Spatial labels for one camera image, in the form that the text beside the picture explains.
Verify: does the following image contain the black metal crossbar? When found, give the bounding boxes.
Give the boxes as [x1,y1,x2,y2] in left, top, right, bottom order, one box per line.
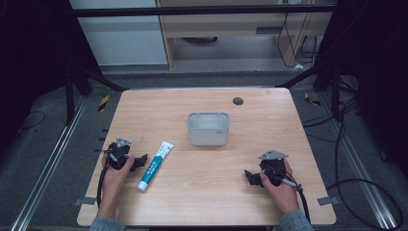
[70,4,339,18]

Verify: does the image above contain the yellow and black floor tape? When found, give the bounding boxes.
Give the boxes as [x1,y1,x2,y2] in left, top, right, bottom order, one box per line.
[97,93,111,114]
[303,91,322,108]

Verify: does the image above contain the grey tape strip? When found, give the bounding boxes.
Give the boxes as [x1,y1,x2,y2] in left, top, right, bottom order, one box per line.
[316,195,340,207]
[73,196,97,207]

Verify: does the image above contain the black hanging desk cables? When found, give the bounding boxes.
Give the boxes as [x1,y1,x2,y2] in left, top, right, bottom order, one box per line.
[276,12,323,69]

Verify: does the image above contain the white cabinet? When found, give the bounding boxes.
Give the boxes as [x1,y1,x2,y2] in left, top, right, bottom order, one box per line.
[68,0,169,67]

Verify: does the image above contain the person's left hand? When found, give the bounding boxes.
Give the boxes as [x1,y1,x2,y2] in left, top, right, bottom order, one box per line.
[100,155,137,208]

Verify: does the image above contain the black curtain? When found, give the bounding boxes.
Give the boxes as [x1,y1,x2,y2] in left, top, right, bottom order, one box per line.
[316,0,408,181]
[0,0,104,155]

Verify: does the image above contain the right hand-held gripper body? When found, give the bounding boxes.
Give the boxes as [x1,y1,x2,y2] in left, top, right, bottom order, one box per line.
[258,148,290,188]

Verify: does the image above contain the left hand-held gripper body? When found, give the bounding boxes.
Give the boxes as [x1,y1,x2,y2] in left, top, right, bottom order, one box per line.
[107,137,133,171]

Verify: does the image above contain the black metal stand leg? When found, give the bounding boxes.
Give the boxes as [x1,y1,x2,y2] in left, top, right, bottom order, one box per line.
[275,61,344,123]
[63,60,130,127]

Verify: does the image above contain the white plastic storage box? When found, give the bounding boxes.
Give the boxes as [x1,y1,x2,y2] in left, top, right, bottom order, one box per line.
[186,111,232,147]

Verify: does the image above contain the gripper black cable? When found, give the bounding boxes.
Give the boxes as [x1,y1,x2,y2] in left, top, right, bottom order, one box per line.
[95,159,112,208]
[279,172,312,224]

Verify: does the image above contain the person's right hand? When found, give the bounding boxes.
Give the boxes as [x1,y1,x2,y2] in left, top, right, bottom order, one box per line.
[260,159,301,215]

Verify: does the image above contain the long black floor cable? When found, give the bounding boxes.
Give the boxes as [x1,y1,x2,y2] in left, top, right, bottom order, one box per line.
[326,99,405,231]

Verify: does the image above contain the white and teal toothpaste tube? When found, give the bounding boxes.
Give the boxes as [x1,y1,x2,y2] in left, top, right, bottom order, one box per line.
[137,141,175,193]

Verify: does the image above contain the aluminium floor rail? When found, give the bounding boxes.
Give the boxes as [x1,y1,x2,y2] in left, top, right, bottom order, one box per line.
[319,91,399,231]
[9,95,89,231]

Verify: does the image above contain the thin black floor cable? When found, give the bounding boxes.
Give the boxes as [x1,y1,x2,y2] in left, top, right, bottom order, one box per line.
[17,110,46,133]

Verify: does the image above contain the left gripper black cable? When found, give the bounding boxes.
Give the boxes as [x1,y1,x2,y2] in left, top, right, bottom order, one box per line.
[95,159,112,208]

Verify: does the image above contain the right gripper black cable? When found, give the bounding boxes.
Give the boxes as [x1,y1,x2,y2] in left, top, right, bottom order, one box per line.
[279,172,312,224]

